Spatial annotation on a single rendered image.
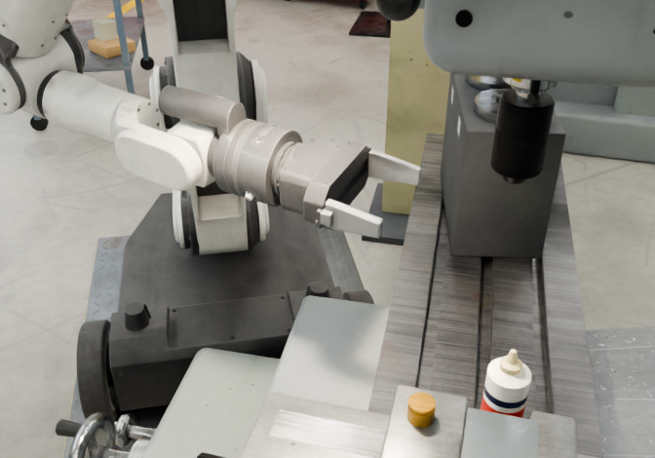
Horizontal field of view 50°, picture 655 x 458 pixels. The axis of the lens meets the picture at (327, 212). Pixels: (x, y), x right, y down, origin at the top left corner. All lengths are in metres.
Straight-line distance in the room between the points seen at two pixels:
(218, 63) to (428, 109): 1.43
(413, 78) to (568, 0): 2.00
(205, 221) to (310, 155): 0.69
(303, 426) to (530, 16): 0.38
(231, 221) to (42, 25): 0.67
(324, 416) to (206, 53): 0.71
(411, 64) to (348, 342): 1.66
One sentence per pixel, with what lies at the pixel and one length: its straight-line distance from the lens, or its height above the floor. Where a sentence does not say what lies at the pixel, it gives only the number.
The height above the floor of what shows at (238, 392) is 0.75.
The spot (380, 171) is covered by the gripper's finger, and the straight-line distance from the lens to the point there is 0.79.
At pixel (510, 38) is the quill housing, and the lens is 0.52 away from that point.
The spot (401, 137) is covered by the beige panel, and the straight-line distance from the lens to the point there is 2.59.
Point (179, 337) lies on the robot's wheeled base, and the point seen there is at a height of 0.59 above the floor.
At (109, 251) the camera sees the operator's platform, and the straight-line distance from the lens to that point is 1.98.
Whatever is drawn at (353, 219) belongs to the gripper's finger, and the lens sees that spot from 0.70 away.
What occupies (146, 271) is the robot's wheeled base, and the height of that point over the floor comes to 0.57.
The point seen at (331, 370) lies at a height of 0.87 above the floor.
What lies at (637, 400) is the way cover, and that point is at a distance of 0.91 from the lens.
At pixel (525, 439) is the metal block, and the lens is 0.55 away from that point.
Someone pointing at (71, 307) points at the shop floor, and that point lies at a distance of 2.48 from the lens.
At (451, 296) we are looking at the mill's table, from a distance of 0.89.
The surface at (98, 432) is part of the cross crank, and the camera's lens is 1.14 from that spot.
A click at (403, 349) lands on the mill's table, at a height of 0.95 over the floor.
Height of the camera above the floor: 1.51
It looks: 33 degrees down
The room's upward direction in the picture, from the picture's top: straight up
